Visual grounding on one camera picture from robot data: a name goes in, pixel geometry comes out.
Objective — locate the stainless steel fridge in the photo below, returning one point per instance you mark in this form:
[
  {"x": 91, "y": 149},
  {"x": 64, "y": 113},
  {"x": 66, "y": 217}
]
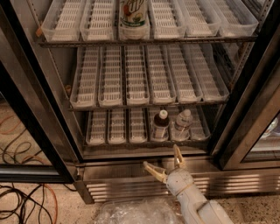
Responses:
[{"x": 118, "y": 174}]

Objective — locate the green labelled soda bottle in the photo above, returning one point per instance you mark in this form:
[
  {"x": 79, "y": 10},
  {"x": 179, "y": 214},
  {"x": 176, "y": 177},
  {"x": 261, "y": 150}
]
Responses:
[{"x": 133, "y": 13}]

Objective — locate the left glass fridge door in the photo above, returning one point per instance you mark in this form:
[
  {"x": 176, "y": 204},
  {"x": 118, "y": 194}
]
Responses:
[{"x": 25, "y": 71}]

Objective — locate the bottom wire shelf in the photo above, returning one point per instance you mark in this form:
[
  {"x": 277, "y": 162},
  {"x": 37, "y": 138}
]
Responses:
[{"x": 168, "y": 144}]

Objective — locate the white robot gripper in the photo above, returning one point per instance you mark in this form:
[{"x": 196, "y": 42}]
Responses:
[{"x": 179, "y": 180}]

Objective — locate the tray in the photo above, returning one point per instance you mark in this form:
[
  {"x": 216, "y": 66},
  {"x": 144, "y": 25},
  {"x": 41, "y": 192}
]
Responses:
[
  {"x": 62, "y": 21},
  {"x": 110, "y": 83},
  {"x": 152, "y": 113},
  {"x": 98, "y": 20},
  {"x": 185, "y": 82},
  {"x": 209, "y": 77},
  {"x": 84, "y": 87},
  {"x": 236, "y": 19},
  {"x": 134, "y": 33},
  {"x": 116, "y": 126},
  {"x": 173, "y": 112},
  {"x": 167, "y": 19},
  {"x": 96, "y": 128},
  {"x": 201, "y": 20},
  {"x": 137, "y": 91},
  {"x": 137, "y": 126},
  {"x": 161, "y": 84},
  {"x": 199, "y": 129}
]

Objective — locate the middle wire shelf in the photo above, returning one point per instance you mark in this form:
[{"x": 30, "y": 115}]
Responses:
[{"x": 175, "y": 104}]

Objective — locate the clear plastic bin on floor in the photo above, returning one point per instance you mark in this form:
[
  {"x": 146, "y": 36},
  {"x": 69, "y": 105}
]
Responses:
[{"x": 140, "y": 211}]

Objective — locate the top wire shelf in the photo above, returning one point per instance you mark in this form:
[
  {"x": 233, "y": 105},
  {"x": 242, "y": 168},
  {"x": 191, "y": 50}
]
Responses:
[{"x": 147, "y": 42}]

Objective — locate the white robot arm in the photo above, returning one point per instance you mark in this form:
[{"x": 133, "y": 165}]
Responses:
[{"x": 195, "y": 207}]

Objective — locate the clear water bottle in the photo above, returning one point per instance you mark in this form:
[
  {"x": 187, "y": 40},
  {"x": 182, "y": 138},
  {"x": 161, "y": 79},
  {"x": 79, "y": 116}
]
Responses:
[{"x": 182, "y": 125}]

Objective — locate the wire shelf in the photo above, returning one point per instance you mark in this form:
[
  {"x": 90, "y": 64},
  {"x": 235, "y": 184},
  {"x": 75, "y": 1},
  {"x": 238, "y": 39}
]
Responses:
[
  {"x": 147, "y": 42},
  {"x": 175, "y": 104},
  {"x": 168, "y": 144}
]

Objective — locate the glass fridge door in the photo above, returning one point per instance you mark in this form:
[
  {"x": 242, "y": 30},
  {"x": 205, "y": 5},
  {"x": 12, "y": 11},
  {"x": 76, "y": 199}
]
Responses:
[
  {"x": 25, "y": 71},
  {"x": 241, "y": 139}
]

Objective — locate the dark brown plastic bottle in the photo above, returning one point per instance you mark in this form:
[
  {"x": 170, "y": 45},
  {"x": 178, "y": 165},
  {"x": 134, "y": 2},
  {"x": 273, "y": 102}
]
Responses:
[{"x": 160, "y": 126}]

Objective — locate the right glass fridge door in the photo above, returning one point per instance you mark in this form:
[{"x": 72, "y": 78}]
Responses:
[{"x": 241, "y": 139}]

